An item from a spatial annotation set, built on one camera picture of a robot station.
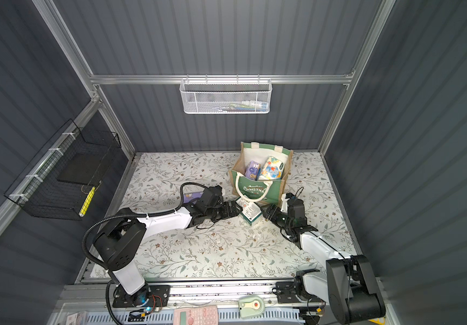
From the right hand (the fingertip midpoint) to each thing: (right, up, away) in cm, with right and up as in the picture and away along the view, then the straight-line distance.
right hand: (268, 211), depth 88 cm
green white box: (-8, 0, +3) cm, 8 cm away
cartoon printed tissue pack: (+2, +18, +3) cm, 19 cm away
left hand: (-13, -1, -2) cm, 13 cm away
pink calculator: (-28, -32, -20) cm, 46 cm away
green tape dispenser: (-9, -27, -23) cm, 36 cm away
